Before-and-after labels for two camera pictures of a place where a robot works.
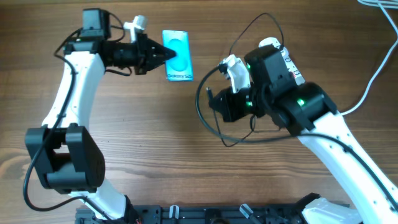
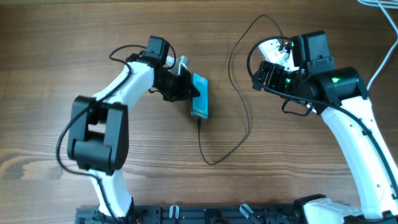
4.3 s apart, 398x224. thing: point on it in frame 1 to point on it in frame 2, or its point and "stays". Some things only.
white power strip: [298, 78] stays
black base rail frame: [200, 214] stays
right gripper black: [228, 109] to [275, 71]
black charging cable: [209, 91] to [242, 91]
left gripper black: [145, 61] to [183, 91]
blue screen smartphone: [179, 68] to [200, 104]
